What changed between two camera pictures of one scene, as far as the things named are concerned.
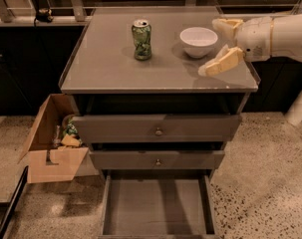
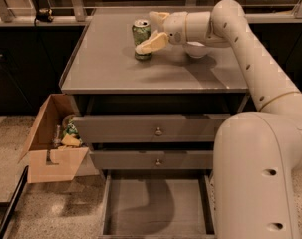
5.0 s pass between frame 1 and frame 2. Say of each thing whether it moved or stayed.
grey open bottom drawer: stayed
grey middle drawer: stayed
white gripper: moved
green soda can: stayed
